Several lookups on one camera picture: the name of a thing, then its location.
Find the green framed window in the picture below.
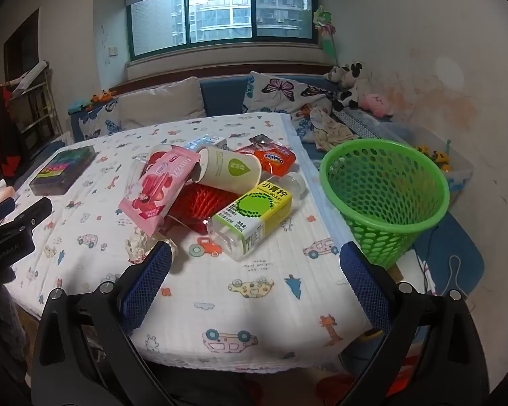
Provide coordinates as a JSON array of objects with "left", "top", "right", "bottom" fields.
[{"left": 127, "top": 0, "right": 318, "bottom": 62}]

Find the floral cream cloth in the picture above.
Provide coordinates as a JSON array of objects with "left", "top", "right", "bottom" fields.
[{"left": 307, "top": 108, "right": 358, "bottom": 151}]

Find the crumpled pale wrapper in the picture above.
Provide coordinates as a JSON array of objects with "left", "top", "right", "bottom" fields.
[{"left": 125, "top": 228, "right": 178, "bottom": 265}]

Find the pink plush toy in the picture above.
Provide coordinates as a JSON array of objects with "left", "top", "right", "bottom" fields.
[{"left": 360, "top": 92, "right": 394, "bottom": 118}]

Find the box of coloured markers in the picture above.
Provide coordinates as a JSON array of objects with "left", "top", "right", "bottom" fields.
[{"left": 29, "top": 145, "right": 97, "bottom": 196}]

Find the small butterfly print pillow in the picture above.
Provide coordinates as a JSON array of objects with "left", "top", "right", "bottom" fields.
[{"left": 77, "top": 97, "right": 123, "bottom": 140}]

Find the yellow toy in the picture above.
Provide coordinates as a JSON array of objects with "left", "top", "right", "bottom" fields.
[{"left": 415, "top": 146, "right": 451, "bottom": 173}]

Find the pink snack packet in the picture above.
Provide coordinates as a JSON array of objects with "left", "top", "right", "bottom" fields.
[{"left": 119, "top": 144, "right": 202, "bottom": 235}]

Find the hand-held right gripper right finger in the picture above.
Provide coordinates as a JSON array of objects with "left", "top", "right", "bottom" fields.
[{"left": 339, "top": 241, "right": 489, "bottom": 406}]

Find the dark wooden door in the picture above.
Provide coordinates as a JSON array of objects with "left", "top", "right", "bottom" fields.
[{"left": 3, "top": 8, "right": 41, "bottom": 83}]

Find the orange snack packet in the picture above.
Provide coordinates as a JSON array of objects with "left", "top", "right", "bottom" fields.
[{"left": 233, "top": 134, "right": 298, "bottom": 176}]

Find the red black hanging garment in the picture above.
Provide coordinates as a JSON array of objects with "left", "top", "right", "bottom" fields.
[{"left": 0, "top": 85, "right": 30, "bottom": 178}]

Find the blue floor mat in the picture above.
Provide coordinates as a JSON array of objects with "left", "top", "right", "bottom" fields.
[{"left": 410, "top": 211, "right": 485, "bottom": 301}]

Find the white paper cup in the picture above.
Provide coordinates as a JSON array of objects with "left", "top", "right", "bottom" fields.
[{"left": 192, "top": 146, "right": 263, "bottom": 189}]

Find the white cartoon printed blanket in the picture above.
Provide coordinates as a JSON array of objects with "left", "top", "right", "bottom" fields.
[{"left": 2, "top": 112, "right": 375, "bottom": 368}]

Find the white cable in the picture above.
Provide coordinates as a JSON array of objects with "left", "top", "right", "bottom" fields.
[{"left": 442, "top": 256, "right": 464, "bottom": 299}]

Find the clear plastic storage bin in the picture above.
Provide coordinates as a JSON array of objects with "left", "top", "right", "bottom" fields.
[{"left": 383, "top": 122, "right": 475, "bottom": 191}]

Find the beige pillow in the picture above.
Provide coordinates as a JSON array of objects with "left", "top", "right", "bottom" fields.
[{"left": 118, "top": 76, "right": 207, "bottom": 130}]

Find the grey white cow plush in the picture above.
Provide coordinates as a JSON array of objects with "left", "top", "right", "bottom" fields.
[{"left": 324, "top": 65, "right": 350, "bottom": 84}]

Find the green pink pinwheel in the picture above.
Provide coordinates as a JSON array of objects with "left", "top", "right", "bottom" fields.
[{"left": 313, "top": 6, "right": 339, "bottom": 62}]

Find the grey patterned cushion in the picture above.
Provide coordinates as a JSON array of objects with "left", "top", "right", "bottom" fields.
[{"left": 332, "top": 108, "right": 391, "bottom": 137}]

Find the black white cow plush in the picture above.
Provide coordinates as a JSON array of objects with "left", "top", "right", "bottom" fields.
[{"left": 331, "top": 86, "right": 361, "bottom": 113}]

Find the metal drying rack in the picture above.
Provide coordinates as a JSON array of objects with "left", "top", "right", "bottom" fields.
[{"left": 0, "top": 61, "right": 62, "bottom": 144}]

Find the blue daybed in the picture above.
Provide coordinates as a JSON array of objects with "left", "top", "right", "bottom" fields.
[{"left": 70, "top": 74, "right": 339, "bottom": 144}]

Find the green plastic mesh basket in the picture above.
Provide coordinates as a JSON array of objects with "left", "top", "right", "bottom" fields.
[{"left": 319, "top": 139, "right": 450, "bottom": 271}]

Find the clear bottle with yellow-green label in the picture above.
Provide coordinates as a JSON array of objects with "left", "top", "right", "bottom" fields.
[{"left": 207, "top": 172, "right": 306, "bottom": 262}]

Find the black eared mouse plush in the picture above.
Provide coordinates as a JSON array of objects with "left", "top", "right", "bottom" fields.
[{"left": 348, "top": 63, "right": 367, "bottom": 90}]

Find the red honeycomb paper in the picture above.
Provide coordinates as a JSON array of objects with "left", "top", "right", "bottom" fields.
[{"left": 165, "top": 184, "right": 242, "bottom": 235}]

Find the large butterfly print pillow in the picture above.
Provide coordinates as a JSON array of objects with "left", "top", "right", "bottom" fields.
[{"left": 242, "top": 71, "right": 337, "bottom": 123}]

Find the blue white tissue packet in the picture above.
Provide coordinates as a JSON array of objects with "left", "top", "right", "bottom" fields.
[{"left": 182, "top": 134, "right": 228, "bottom": 153}]

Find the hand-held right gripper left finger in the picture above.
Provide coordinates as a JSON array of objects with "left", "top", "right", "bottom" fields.
[{"left": 31, "top": 241, "right": 183, "bottom": 406}]

